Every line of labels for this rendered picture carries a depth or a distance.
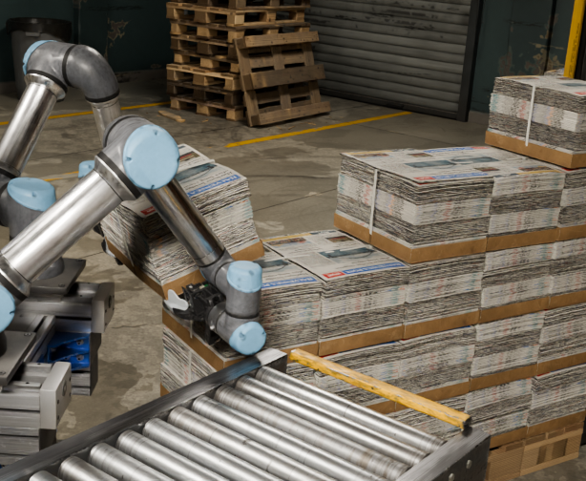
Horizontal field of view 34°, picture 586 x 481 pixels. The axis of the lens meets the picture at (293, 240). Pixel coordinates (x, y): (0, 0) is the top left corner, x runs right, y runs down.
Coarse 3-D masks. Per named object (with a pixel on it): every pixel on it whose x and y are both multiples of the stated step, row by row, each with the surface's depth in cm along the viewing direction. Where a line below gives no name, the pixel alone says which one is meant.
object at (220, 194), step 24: (216, 168) 242; (192, 192) 229; (216, 192) 230; (240, 192) 233; (144, 216) 222; (216, 216) 232; (240, 216) 236; (144, 240) 226; (168, 240) 227; (240, 240) 238; (144, 264) 234; (168, 264) 229; (192, 264) 232
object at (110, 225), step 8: (184, 144) 260; (184, 152) 255; (192, 152) 254; (184, 160) 250; (192, 160) 249; (112, 216) 245; (104, 224) 255; (112, 224) 249; (104, 232) 257; (112, 232) 250; (120, 232) 244; (112, 240) 254; (120, 240) 246; (120, 248) 249; (128, 256) 247
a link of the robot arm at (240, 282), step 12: (228, 264) 210; (240, 264) 205; (252, 264) 205; (216, 276) 210; (228, 276) 204; (240, 276) 202; (252, 276) 202; (228, 288) 204; (240, 288) 202; (252, 288) 203; (228, 300) 205; (240, 300) 203; (252, 300) 204; (228, 312) 205; (240, 312) 204; (252, 312) 205
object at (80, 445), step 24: (264, 360) 206; (192, 384) 192; (216, 384) 193; (144, 408) 181; (168, 408) 182; (96, 432) 172; (120, 432) 173; (48, 456) 163; (0, 480) 155; (24, 480) 157
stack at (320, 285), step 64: (320, 256) 267; (384, 256) 270; (512, 256) 286; (320, 320) 253; (384, 320) 264; (512, 320) 294; (320, 384) 258; (448, 384) 286; (512, 384) 303; (512, 448) 312
